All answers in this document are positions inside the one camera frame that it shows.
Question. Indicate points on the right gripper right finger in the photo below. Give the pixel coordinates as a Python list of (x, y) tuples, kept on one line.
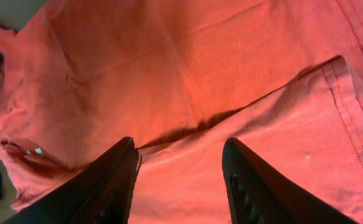
[(258, 193)]

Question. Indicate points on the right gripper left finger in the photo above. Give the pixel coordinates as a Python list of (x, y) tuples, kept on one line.
[(102, 193)]

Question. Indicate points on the orange FRAM t-shirt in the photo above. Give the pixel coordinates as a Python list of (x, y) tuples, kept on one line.
[(180, 78)]

